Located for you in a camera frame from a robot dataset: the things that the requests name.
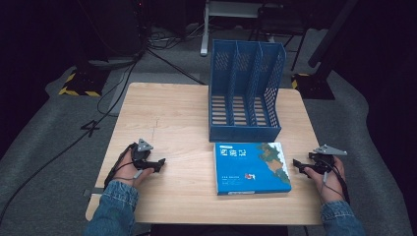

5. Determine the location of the white metal desk leg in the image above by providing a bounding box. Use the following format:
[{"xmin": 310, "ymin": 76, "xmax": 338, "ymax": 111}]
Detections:
[{"xmin": 200, "ymin": 0, "xmax": 260, "ymax": 57}]

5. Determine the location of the blue book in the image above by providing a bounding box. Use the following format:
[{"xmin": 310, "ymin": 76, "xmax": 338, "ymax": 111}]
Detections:
[{"xmin": 212, "ymin": 141, "xmax": 293, "ymax": 197}]

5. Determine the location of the long black floor cable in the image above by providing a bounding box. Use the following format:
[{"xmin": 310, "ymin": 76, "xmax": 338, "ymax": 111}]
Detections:
[{"xmin": 0, "ymin": 48, "xmax": 146, "ymax": 227}]

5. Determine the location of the black slanted stand pole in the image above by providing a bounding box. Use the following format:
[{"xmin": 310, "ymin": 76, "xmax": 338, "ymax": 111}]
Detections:
[{"xmin": 307, "ymin": 0, "xmax": 360, "ymax": 69}]

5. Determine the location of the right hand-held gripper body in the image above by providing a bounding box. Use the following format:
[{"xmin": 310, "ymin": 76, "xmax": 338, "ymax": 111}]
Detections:
[{"xmin": 307, "ymin": 144, "xmax": 348, "ymax": 175}]

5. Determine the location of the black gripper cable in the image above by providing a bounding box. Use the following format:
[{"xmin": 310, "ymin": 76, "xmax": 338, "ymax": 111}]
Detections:
[
  {"xmin": 103, "ymin": 143, "xmax": 146, "ymax": 192},
  {"xmin": 319, "ymin": 156, "xmax": 351, "ymax": 205}
]

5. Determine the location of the person's left hand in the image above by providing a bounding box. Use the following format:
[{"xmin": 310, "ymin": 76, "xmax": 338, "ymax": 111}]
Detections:
[{"xmin": 112, "ymin": 149, "xmax": 155, "ymax": 190}]

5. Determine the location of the person's right hand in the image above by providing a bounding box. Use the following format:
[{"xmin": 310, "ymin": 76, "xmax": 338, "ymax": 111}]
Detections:
[{"xmin": 303, "ymin": 156, "xmax": 347, "ymax": 206}]

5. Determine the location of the grey table edge bracket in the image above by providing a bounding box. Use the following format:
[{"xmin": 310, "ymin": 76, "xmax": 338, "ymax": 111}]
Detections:
[{"xmin": 82, "ymin": 187, "xmax": 105, "ymax": 199}]

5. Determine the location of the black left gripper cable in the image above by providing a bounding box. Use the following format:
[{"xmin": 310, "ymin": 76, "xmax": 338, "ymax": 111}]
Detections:
[{"xmin": 103, "ymin": 143, "xmax": 146, "ymax": 192}]

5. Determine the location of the blue plastic file rack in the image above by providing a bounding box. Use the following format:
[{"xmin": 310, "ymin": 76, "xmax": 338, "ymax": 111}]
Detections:
[{"xmin": 208, "ymin": 38, "xmax": 287, "ymax": 144}]

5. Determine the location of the black chair frame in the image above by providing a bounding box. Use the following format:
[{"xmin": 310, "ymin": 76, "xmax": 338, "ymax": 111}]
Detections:
[{"xmin": 250, "ymin": 2, "xmax": 311, "ymax": 72}]

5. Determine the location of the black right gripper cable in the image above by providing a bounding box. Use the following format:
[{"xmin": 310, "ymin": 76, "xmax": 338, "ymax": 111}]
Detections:
[{"xmin": 319, "ymin": 156, "xmax": 351, "ymax": 205}]

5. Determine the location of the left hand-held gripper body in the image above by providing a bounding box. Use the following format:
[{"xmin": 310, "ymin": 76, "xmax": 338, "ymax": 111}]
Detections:
[{"xmin": 130, "ymin": 138, "xmax": 154, "ymax": 170}]

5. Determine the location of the yellow black striped stand base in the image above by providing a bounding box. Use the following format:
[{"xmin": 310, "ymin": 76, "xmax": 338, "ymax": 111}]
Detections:
[
  {"xmin": 57, "ymin": 69, "xmax": 103, "ymax": 98},
  {"xmin": 290, "ymin": 72, "xmax": 336, "ymax": 100}
]

